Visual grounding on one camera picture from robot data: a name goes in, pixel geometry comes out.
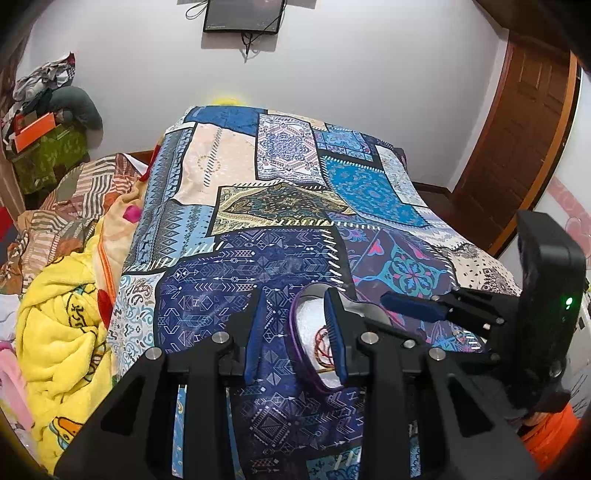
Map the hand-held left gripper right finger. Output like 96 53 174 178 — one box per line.
323 287 541 480

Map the green patterned cloth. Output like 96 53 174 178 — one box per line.
9 124 90 195

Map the brown wooden door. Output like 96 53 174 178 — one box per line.
450 41 580 259

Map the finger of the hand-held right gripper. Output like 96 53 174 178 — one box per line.
381 286 509 337
455 348 502 370

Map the peach fleece blanket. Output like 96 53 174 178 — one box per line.
90 185 151 333

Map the orange box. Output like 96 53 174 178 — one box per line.
14 113 58 153

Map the grey plush pillow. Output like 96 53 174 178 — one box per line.
46 85 105 132

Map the black monitor cable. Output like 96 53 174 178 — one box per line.
240 30 259 61

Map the blue patchwork blanket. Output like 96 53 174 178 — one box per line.
106 105 525 480

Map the beige striped quilt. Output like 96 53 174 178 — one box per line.
0 152 153 296

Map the pile of patterned clothes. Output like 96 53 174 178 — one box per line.
2 51 77 125

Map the small black monitor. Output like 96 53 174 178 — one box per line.
203 0 286 35

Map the pink cloth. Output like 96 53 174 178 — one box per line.
0 342 35 435

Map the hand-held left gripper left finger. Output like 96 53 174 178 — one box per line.
53 288 271 480

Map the yellow fleece blanket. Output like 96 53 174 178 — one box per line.
16 215 123 476

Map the person's orange clothing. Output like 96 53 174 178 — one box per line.
519 406 583 462

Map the dark red bracelet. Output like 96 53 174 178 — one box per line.
310 324 334 358

